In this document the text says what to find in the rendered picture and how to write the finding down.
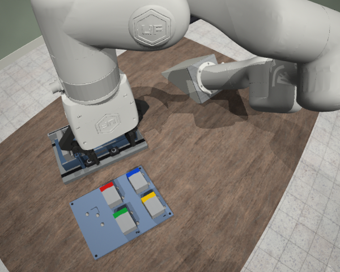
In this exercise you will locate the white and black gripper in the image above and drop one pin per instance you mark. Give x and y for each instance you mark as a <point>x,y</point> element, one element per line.
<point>96,122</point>

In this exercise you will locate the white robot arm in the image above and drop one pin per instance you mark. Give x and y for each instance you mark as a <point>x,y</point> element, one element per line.
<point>296,42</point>

